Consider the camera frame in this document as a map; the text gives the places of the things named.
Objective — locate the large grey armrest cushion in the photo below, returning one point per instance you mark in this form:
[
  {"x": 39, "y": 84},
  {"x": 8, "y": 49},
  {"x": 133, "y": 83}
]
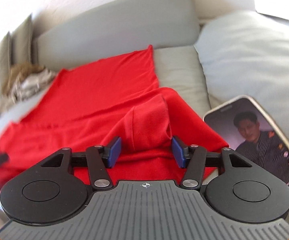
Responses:
[{"x": 254, "y": 60}]

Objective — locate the tan garment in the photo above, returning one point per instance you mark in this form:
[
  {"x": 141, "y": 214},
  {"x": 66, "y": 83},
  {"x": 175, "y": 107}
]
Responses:
[{"x": 25, "y": 73}]

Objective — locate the grey-beige garment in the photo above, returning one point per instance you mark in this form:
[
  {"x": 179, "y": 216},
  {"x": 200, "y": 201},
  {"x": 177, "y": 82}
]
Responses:
[{"x": 32, "y": 85}]

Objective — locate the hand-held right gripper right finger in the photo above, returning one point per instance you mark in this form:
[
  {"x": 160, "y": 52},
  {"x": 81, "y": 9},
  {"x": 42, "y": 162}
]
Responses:
[{"x": 178, "y": 151}]

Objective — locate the red sweater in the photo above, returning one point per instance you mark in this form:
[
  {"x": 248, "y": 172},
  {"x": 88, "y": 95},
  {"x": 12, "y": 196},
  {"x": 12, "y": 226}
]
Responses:
[{"x": 97, "y": 100}]

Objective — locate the smartphone in white case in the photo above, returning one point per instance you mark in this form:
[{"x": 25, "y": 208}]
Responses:
[{"x": 259, "y": 142}]

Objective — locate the grey sofa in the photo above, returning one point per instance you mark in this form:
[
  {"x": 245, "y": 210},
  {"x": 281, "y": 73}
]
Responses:
[{"x": 122, "y": 20}]

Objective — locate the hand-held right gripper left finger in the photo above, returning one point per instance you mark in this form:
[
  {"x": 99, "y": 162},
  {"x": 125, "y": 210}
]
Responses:
[{"x": 114, "y": 152}]

